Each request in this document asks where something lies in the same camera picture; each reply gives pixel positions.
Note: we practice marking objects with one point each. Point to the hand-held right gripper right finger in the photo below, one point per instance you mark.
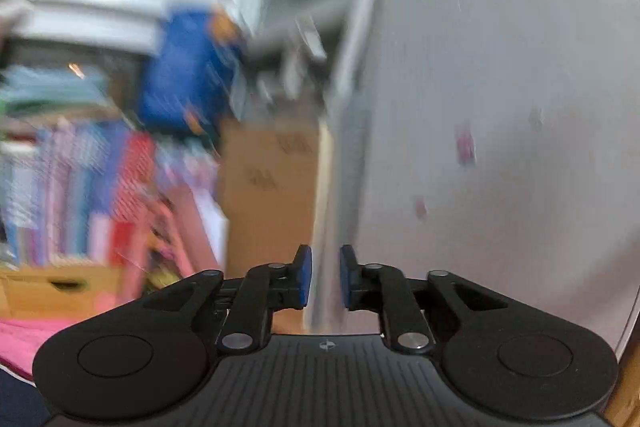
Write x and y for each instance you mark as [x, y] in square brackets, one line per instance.
[347, 277]

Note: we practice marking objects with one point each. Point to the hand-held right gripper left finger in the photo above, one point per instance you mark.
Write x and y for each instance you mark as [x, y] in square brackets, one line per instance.
[302, 277]

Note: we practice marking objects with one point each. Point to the cardboard box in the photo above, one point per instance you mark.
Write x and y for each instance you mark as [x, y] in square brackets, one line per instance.
[270, 197]

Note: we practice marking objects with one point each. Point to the pink gift bag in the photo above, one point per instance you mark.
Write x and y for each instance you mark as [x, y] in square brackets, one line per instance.
[175, 227]

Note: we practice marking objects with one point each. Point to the grey windowsill object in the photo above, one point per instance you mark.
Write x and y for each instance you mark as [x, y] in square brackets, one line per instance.
[300, 57]

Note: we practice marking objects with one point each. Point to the blue packet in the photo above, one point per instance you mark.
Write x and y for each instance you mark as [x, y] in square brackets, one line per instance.
[185, 72]

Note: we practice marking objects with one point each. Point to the row of colourful books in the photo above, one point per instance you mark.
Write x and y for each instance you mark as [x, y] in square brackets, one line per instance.
[75, 187]

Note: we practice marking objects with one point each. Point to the pink blanket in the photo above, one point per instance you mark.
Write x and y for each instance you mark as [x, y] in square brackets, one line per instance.
[35, 342]

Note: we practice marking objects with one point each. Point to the folded teal cloth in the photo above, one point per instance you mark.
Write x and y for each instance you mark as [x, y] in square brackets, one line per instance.
[50, 89]

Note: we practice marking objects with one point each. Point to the pink wall sticker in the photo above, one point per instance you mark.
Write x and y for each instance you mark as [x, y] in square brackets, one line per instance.
[420, 208]
[465, 147]

